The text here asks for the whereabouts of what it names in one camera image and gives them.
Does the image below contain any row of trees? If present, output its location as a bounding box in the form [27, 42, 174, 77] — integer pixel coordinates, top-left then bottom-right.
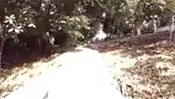
[101, 0, 175, 50]

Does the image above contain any leaf-strewn grass slope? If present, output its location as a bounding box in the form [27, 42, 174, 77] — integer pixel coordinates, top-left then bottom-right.
[82, 14, 175, 99]

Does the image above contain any dense wood of trees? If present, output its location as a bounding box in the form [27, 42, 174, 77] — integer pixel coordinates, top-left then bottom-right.
[0, 0, 107, 86]

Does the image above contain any leaf-strewn grass verge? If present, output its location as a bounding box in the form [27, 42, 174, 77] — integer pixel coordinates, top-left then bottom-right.
[0, 35, 84, 99]

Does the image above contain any pale concrete slab path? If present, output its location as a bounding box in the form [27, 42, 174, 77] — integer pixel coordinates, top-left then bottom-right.
[0, 33, 149, 99]

